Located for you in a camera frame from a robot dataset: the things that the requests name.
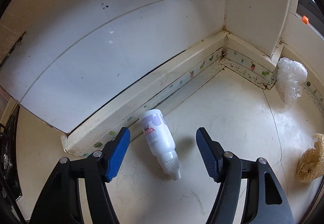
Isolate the loofah sponge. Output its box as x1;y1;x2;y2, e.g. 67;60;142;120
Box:
296;134;323;184

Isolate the small white bottle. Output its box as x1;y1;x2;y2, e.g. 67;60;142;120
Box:
141;109;181;181

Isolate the clear plastic wrap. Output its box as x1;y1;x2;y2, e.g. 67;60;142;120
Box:
276;57;308;105

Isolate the black gas stove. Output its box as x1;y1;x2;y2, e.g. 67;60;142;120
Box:
1;106;22;200

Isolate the orange small object on sill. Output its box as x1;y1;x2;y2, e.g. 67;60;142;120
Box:
302;15;309;24

